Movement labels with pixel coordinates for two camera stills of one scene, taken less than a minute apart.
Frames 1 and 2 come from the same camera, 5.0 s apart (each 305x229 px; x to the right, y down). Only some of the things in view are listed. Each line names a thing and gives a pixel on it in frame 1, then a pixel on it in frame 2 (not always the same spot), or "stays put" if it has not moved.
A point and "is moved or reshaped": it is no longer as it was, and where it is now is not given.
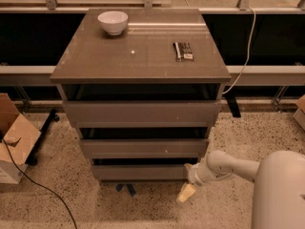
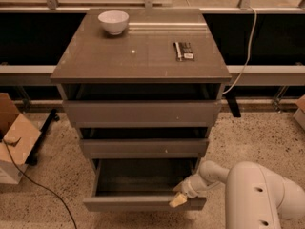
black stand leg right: x=231 y=97 stays put
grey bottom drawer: x=139 y=173 is moved or reshaped
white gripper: x=196 y=175 to x=192 y=186
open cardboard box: x=18 y=138 stays put
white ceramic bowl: x=113 y=21 stays put
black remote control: x=183 y=52 stays put
